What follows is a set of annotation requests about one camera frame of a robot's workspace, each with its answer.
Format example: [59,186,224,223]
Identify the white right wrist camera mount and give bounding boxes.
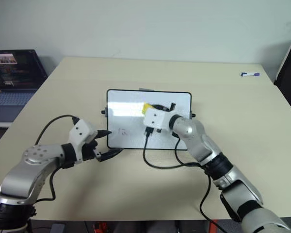
[143,108,173,130]

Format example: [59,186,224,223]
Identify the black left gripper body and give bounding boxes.
[82,139,101,163]

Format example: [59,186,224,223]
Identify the black chair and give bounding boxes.
[273,30,291,117]

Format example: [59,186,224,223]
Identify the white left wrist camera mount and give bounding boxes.
[68,118,98,163]

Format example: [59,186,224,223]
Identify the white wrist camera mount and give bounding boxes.
[143,108,173,130]
[68,118,98,163]

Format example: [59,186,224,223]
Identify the black framed small whiteboard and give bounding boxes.
[100,88,197,151]

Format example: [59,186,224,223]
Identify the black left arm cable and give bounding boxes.
[35,115,80,202]

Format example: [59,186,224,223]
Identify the yellow whiteboard eraser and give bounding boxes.
[141,102,156,115]

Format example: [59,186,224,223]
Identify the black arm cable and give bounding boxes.
[142,126,226,233]
[35,115,80,202]

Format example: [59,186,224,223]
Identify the grey block under table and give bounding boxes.
[50,223,65,233]

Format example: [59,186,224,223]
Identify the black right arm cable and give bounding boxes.
[142,126,226,233]

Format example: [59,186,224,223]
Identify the open black laptop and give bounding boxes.
[0,49,48,123]

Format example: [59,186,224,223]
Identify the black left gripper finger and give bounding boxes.
[94,130,113,140]
[99,148,124,163]

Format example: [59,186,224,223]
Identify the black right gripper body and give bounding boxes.
[151,103,171,113]

